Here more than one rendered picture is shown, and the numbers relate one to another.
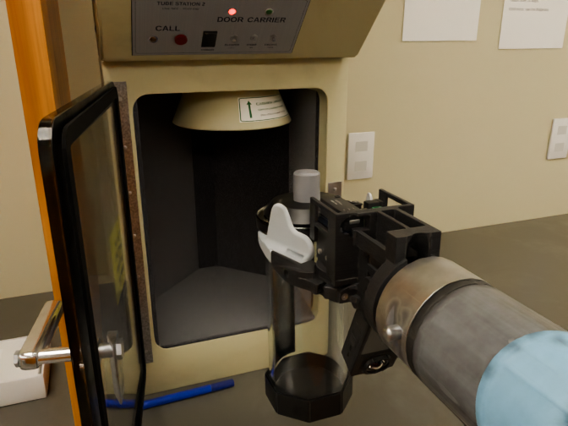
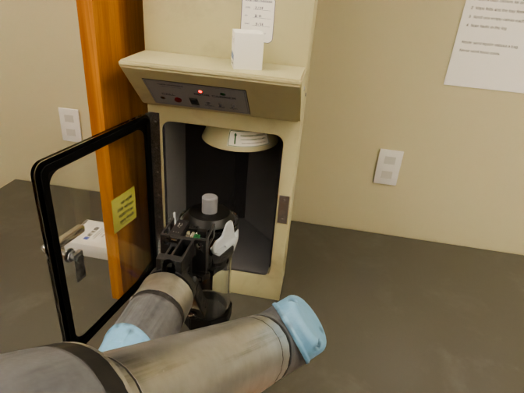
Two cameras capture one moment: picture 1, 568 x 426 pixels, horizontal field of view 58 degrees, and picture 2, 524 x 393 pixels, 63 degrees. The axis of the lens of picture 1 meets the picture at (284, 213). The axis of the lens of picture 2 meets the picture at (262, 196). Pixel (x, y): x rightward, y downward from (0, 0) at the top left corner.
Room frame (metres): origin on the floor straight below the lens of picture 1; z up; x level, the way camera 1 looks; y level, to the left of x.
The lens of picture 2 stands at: (-0.03, -0.42, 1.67)
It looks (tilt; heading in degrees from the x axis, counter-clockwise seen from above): 28 degrees down; 28
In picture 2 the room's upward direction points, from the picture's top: 5 degrees clockwise
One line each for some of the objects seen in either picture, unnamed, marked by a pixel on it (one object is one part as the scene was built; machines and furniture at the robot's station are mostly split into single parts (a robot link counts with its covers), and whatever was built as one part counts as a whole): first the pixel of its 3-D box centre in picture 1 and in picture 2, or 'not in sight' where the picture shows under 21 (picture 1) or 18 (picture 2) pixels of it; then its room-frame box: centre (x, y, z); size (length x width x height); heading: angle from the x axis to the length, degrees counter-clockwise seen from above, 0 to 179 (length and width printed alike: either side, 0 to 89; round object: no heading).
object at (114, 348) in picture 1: (111, 368); (77, 265); (0.36, 0.14, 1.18); 0.02 x 0.02 x 0.06; 10
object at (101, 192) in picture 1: (111, 298); (109, 230); (0.46, 0.17, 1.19); 0.30 x 0.01 x 0.40; 10
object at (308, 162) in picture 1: (219, 196); (231, 180); (0.79, 0.10, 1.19); 0.26 x 0.24 x 0.35; 110
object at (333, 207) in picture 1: (374, 260); (182, 262); (0.38, -0.07, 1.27); 0.12 x 0.08 x 0.09; 20
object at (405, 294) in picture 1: (430, 316); (161, 300); (0.31, -0.10, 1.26); 0.08 x 0.05 x 0.08; 110
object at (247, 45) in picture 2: not in sight; (246, 49); (0.64, -0.01, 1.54); 0.05 x 0.05 x 0.06; 38
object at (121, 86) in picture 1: (131, 237); (156, 196); (0.62, 0.20, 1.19); 0.03 x 0.02 x 0.39; 110
